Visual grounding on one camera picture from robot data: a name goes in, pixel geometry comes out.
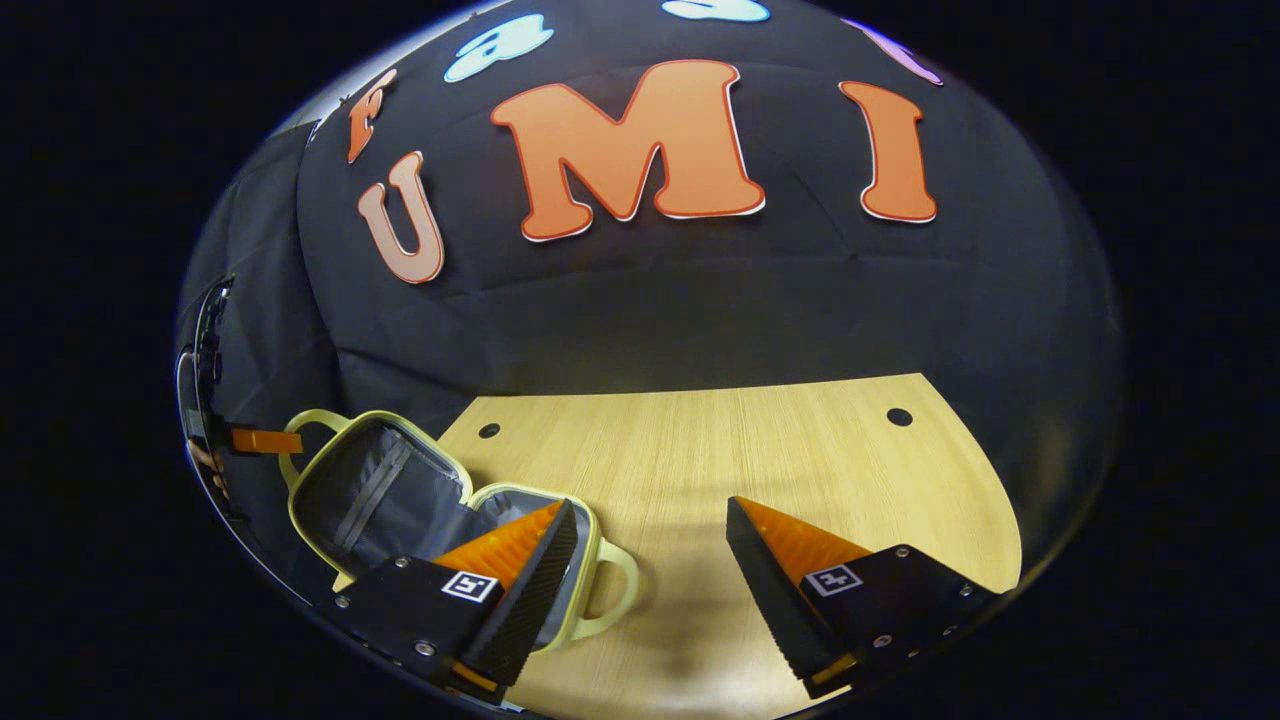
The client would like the black backdrop cloth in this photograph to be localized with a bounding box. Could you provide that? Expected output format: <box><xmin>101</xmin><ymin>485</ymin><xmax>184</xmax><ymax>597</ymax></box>
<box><xmin>175</xmin><ymin>0</ymin><xmax>1126</xmax><ymax>601</ymax></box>

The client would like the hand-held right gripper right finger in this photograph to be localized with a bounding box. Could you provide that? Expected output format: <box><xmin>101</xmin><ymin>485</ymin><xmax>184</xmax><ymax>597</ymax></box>
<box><xmin>725</xmin><ymin>495</ymin><xmax>1003</xmax><ymax>701</ymax></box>

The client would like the cream suitcase with handle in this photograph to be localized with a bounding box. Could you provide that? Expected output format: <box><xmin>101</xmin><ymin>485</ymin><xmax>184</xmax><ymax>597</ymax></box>
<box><xmin>278</xmin><ymin>408</ymin><xmax>641</xmax><ymax>656</ymax></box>

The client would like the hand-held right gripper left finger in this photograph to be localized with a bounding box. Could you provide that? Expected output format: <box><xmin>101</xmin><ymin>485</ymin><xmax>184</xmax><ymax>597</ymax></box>
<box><xmin>330</xmin><ymin>498</ymin><xmax>581</xmax><ymax>706</ymax></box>

